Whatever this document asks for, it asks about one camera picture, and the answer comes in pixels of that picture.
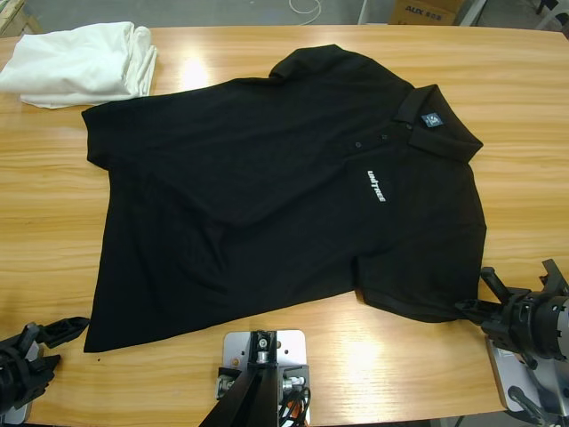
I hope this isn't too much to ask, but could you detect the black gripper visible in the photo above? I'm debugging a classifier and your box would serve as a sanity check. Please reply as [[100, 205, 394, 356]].
[[0, 316, 88, 410], [453, 266, 569, 361]]

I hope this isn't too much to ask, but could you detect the black Unitree polo shirt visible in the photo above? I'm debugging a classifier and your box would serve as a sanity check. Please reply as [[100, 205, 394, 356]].
[[81, 43, 490, 355]]

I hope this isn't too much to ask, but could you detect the silver connector plug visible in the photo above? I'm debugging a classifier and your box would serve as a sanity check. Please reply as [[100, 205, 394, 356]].
[[215, 375, 237, 400], [282, 375, 308, 395]]

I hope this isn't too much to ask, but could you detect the white folded cloth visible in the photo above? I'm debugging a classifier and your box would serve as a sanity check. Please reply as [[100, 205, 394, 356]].
[[0, 20, 159, 110]]

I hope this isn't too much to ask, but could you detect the grey metal leg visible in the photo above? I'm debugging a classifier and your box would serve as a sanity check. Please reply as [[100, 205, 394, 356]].
[[457, 0, 485, 27]]

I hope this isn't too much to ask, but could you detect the AUX cardboard box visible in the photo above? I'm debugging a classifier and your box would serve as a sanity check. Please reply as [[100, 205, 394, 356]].
[[389, 0, 459, 26]]

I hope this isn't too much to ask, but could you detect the wooden pallet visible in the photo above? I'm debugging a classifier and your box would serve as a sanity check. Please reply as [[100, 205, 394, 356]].
[[0, 0, 45, 39]]

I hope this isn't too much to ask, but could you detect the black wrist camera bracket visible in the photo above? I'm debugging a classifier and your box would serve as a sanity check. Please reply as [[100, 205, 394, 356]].
[[540, 259, 569, 294], [20, 322, 42, 355]]

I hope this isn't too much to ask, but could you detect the black base cable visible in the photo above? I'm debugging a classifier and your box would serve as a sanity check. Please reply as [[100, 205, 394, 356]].
[[508, 385, 552, 427]]

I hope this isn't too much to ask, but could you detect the dark camera post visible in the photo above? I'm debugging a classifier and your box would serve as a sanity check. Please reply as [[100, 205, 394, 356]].
[[197, 328, 280, 427]]

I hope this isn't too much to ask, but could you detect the white mount block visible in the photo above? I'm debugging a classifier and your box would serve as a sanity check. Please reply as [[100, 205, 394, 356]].
[[221, 328, 311, 427]]

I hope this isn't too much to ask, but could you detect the black cable at mount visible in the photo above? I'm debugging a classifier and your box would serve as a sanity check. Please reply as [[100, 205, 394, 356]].
[[277, 385, 313, 427]]

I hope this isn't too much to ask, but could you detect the orange cable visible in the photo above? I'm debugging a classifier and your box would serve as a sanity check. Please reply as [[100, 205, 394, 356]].
[[278, 397, 312, 427]]

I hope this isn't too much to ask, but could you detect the white floor cable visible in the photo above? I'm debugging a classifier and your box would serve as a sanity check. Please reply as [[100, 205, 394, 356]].
[[288, 0, 322, 21]]

